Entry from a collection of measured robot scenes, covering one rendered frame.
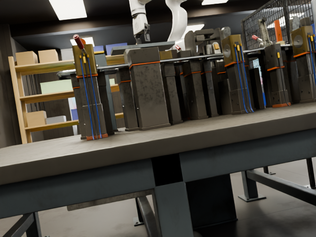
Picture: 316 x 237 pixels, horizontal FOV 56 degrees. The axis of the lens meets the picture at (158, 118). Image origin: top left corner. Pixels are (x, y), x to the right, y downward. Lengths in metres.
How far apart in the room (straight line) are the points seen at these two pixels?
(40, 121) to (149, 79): 5.53
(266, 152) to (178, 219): 0.28
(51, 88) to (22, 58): 0.83
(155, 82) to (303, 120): 0.63
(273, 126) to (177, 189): 0.28
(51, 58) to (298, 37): 5.74
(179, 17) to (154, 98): 1.00
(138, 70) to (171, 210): 0.65
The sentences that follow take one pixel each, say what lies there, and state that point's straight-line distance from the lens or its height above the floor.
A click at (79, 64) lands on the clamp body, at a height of 0.99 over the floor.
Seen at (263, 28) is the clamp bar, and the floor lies 1.16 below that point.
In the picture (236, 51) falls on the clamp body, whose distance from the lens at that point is 1.36.
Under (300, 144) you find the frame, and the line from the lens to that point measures 0.85.
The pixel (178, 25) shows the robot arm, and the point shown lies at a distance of 2.09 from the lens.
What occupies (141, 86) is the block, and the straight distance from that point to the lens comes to 1.21.
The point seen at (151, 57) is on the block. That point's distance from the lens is 1.23.
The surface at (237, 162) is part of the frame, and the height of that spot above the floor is 0.61.
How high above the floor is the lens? 0.75
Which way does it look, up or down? 1 degrees down
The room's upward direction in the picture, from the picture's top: 9 degrees counter-clockwise
